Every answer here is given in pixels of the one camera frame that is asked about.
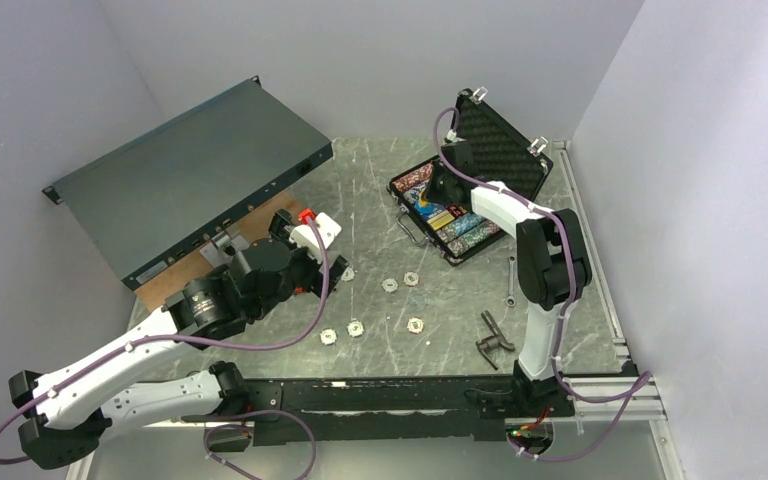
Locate yellow blue card deck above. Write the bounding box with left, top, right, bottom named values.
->
left=426, top=206, right=463, bottom=231

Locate grey poker chip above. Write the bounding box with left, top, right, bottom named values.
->
left=381, top=278, right=399, bottom=293
left=341, top=267, right=356, bottom=282

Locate clear dealer button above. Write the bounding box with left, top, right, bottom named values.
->
left=406, top=293, right=427, bottom=311

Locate blue small blind button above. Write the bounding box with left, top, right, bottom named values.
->
left=416, top=203, right=448, bottom=221

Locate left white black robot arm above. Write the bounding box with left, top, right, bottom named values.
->
left=9, top=239, right=349, bottom=470

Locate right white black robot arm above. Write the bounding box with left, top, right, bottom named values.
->
left=425, top=139, right=592, bottom=415

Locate black poker chip case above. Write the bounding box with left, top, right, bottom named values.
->
left=386, top=87, right=553, bottom=266

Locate blue poker chip left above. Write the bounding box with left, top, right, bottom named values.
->
left=319, top=328, right=338, bottom=346

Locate blue poker chip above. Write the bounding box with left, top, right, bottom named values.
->
left=319, top=328, right=338, bottom=346
left=346, top=320, right=365, bottom=338

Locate wooden board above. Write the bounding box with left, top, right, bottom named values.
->
left=135, top=190, right=307, bottom=311

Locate blue poker chip right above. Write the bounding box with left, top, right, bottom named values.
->
left=346, top=320, right=365, bottom=338

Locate red poker chip upper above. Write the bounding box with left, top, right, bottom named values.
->
left=403, top=271, right=420, bottom=287

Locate red poker chip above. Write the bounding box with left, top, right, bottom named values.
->
left=407, top=317, right=424, bottom=334
left=403, top=271, right=420, bottom=287

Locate red poker chip lower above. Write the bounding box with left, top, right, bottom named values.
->
left=407, top=317, right=424, bottom=334

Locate silver ratchet wrench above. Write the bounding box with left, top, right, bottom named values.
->
left=505, top=256, right=517, bottom=308

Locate dark grey rack server chassis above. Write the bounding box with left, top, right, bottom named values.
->
left=42, top=77, right=333, bottom=291

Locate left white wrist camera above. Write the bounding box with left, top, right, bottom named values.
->
left=289, top=209, right=342, bottom=262

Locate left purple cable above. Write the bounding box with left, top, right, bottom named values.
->
left=0, top=215, right=332, bottom=465

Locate purple cable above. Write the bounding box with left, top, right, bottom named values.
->
left=0, top=215, right=332, bottom=465
left=433, top=107, right=654, bottom=464

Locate silver metal bracket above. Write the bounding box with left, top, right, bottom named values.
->
left=199, top=231, right=249, bottom=267

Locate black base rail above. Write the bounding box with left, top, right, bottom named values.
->
left=138, top=374, right=664, bottom=452

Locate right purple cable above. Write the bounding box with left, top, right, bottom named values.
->
left=433, top=107, right=654, bottom=464

